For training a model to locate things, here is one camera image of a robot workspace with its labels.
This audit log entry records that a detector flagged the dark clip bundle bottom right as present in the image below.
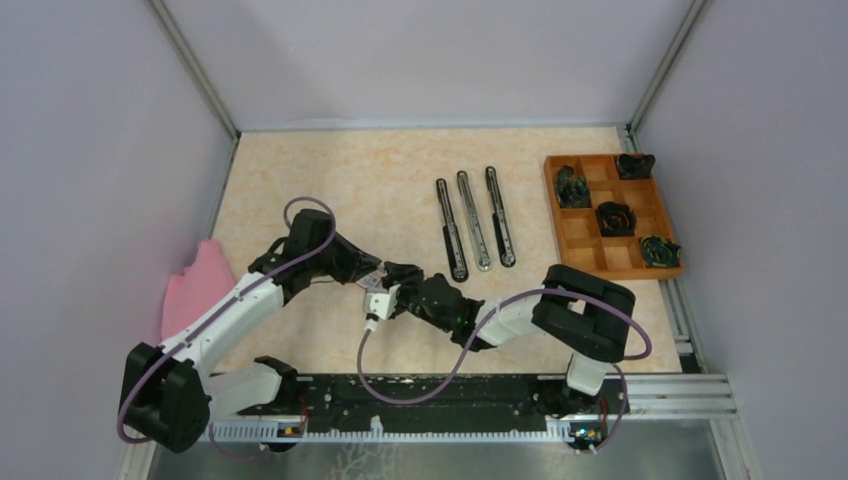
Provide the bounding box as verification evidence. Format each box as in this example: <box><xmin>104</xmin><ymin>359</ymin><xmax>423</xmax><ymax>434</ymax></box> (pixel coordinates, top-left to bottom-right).
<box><xmin>639</xmin><ymin>235</ymin><xmax>682</xmax><ymax>268</ymax></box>

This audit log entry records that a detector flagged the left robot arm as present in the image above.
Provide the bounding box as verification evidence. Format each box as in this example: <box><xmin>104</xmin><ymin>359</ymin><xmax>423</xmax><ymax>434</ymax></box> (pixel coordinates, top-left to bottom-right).
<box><xmin>117</xmin><ymin>209</ymin><xmax>382</xmax><ymax>453</ymax></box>

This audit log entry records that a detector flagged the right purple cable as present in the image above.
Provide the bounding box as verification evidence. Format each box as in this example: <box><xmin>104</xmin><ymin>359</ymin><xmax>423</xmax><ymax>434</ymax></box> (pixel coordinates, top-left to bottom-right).
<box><xmin>356</xmin><ymin>288</ymin><xmax>654</xmax><ymax>455</ymax></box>

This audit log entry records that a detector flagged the pink cloth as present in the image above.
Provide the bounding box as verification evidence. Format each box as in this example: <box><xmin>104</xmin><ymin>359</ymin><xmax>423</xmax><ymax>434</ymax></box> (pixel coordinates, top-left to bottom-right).
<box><xmin>160</xmin><ymin>239</ymin><xmax>237</xmax><ymax>340</ymax></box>

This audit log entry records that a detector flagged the wooden compartment tray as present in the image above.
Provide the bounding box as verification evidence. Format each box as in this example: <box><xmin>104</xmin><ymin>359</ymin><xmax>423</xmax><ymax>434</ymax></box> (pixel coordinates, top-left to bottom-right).
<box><xmin>544</xmin><ymin>154</ymin><xmax>683</xmax><ymax>280</ymax></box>

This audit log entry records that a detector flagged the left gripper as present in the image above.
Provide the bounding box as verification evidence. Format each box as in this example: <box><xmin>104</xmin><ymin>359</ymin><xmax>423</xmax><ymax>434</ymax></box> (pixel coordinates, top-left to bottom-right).
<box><xmin>309</xmin><ymin>230</ymin><xmax>381</xmax><ymax>285</ymax></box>

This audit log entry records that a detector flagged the red white staple box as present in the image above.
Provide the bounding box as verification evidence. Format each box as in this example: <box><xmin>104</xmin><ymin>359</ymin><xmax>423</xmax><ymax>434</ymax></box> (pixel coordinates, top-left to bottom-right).
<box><xmin>356</xmin><ymin>271</ymin><xmax>385</xmax><ymax>290</ymax></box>

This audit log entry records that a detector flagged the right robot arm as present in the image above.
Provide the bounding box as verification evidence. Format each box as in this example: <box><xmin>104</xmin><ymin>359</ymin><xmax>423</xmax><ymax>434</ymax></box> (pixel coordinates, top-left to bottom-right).
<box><xmin>376</xmin><ymin>262</ymin><xmax>652</xmax><ymax>415</ymax></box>

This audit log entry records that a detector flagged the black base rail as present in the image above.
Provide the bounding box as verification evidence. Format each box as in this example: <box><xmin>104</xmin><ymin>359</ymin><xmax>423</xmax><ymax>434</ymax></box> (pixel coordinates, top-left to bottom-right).
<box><xmin>236</xmin><ymin>373</ymin><xmax>629</xmax><ymax>439</ymax></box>

